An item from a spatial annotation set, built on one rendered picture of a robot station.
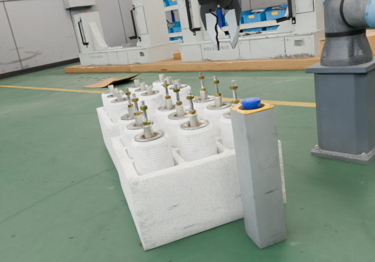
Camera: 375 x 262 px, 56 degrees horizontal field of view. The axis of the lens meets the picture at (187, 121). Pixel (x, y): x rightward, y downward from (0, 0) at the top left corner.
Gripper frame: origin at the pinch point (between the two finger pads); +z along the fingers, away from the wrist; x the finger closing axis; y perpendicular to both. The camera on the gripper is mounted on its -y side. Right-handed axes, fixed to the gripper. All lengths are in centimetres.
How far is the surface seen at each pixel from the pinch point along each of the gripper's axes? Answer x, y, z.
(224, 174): 1.1, -10.0, 29.8
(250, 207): -6.7, -17.7, 33.7
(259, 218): -8.7, -18.8, 35.8
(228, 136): 1.0, -3.0, 22.7
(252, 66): 41, 210, 39
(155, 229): 15.5, -22.2, 38.7
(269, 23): 76, 517, 21
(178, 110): 15.9, 1.8, 16.4
